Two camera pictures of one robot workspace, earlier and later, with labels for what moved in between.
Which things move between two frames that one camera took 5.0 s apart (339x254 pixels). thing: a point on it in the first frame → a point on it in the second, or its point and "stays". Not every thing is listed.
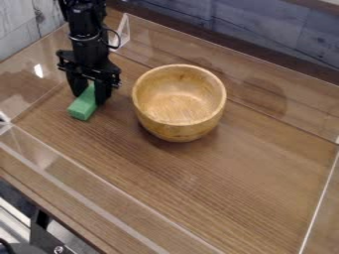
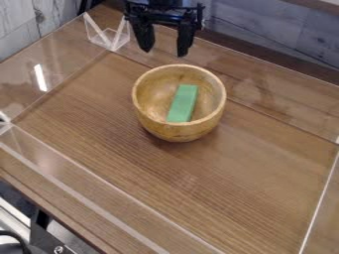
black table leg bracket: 44,241 stays
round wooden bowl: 178,100 stays
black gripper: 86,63 → 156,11
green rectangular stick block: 84,104 → 182,103
